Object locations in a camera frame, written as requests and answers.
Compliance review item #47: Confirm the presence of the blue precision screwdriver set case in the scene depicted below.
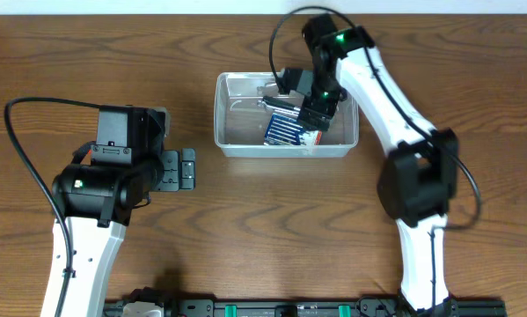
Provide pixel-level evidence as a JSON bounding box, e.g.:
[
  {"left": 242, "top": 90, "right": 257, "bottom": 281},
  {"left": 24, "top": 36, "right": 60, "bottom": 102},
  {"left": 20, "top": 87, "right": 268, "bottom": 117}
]
[{"left": 264, "top": 114, "right": 322, "bottom": 146}]

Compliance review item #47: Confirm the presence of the silver wrench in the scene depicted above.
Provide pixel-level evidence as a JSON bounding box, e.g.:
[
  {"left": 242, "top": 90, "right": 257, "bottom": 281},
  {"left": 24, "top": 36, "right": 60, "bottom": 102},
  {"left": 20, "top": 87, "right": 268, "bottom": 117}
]
[{"left": 257, "top": 100, "right": 272, "bottom": 108}]

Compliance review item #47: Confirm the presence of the red black claw hammer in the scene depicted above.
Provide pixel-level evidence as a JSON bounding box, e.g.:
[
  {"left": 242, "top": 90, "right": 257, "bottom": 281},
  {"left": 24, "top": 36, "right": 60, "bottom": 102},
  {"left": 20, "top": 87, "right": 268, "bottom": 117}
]
[{"left": 262, "top": 96, "right": 300, "bottom": 117}]

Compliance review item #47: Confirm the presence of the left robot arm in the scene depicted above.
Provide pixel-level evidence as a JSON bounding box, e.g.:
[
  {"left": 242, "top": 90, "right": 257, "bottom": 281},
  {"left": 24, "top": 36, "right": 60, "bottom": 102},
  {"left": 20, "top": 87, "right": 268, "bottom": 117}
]
[{"left": 40, "top": 144, "right": 196, "bottom": 316}]

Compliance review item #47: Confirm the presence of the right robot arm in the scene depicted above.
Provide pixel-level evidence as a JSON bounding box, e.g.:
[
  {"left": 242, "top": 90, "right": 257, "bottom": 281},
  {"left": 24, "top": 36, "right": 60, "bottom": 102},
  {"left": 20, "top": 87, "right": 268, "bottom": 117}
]
[{"left": 298, "top": 14, "right": 457, "bottom": 316}]

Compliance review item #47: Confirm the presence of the clear plastic container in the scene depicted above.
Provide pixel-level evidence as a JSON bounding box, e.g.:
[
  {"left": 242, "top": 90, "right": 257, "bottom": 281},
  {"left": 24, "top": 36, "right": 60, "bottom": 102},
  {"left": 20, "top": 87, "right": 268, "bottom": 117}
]
[{"left": 214, "top": 72, "right": 359, "bottom": 158}]

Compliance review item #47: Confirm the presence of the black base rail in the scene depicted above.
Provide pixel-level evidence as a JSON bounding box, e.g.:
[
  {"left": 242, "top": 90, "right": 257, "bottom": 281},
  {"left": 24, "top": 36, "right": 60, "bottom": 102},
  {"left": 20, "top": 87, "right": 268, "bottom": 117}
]
[{"left": 100, "top": 288, "right": 508, "bottom": 317}]

